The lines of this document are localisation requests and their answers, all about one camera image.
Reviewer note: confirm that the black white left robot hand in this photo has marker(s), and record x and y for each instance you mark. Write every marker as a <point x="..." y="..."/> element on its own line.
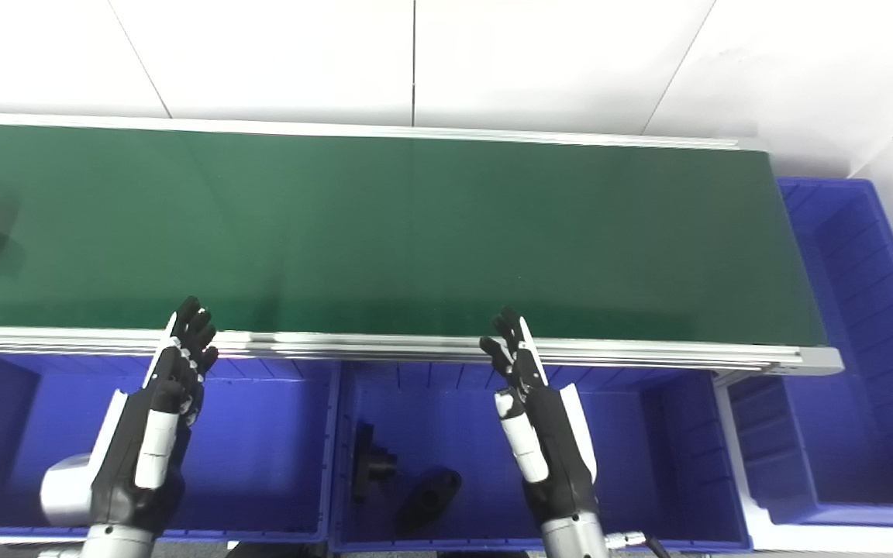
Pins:
<point x="156" y="434"/>

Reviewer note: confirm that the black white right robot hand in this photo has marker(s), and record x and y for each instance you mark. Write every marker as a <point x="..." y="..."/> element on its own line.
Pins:
<point x="543" y="434"/>

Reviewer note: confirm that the black bracket part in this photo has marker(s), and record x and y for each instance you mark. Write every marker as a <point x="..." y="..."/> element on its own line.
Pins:
<point x="370" y="463"/>

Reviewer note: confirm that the black oval part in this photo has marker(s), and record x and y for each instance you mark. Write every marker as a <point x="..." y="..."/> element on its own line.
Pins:
<point x="429" y="497"/>

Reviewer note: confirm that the green conveyor belt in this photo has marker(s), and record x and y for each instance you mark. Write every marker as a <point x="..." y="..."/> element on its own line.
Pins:
<point x="431" y="240"/>
<point x="384" y="346"/>

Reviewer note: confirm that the large blue plastic bin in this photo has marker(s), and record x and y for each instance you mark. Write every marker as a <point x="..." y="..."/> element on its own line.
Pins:
<point x="857" y="387"/>

